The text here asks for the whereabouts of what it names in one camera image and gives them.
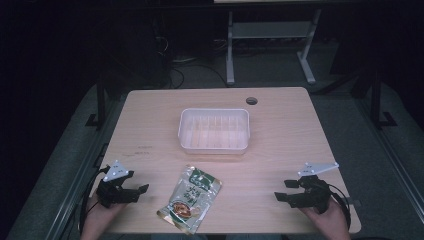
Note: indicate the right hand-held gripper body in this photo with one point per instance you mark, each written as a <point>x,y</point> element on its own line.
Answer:
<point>315,195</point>

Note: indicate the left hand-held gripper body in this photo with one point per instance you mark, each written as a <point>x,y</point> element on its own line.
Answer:
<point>113,195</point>

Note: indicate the green and silver food packet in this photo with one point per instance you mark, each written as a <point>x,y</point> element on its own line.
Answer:
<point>190,200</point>

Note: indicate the white translucent plastic container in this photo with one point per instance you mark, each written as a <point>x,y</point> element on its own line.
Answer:
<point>214,130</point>

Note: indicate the person's left hand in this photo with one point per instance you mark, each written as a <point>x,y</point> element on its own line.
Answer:
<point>98,218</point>

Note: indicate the person's right hand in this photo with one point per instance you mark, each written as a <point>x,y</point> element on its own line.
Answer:
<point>330,221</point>

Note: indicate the grey tape strip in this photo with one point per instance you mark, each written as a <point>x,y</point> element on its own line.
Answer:
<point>353,202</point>

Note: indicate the black metal stand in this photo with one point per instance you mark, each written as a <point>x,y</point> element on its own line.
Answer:
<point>378,103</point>
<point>100,105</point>

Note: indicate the white metal desk frame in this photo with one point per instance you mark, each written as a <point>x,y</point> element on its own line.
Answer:
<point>270,31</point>

